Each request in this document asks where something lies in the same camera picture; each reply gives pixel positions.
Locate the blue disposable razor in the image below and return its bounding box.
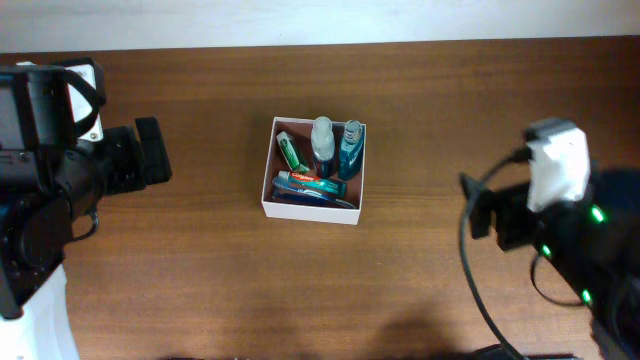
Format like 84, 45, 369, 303
272, 189, 328, 207

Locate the teal mouthwash bottle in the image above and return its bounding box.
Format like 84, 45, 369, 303
338, 120, 365, 181

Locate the green and white soap box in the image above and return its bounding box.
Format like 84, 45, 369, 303
276, 131, 310, 174

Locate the blue and white toothbrush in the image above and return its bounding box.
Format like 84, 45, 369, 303
272, 177, 356, 209

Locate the clear bottle with purple liquid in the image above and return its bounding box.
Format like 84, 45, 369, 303
311, 116, 335, 178

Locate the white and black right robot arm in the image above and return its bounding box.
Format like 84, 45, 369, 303
458, 169, 639, 359

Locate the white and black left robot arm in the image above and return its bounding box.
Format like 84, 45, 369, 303
1, 58, 172, 359

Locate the green and white toothpaste tube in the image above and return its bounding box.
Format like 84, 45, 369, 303
278, 171, 347, 197

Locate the white cardboard box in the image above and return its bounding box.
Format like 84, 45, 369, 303
261, 117, 367, 225

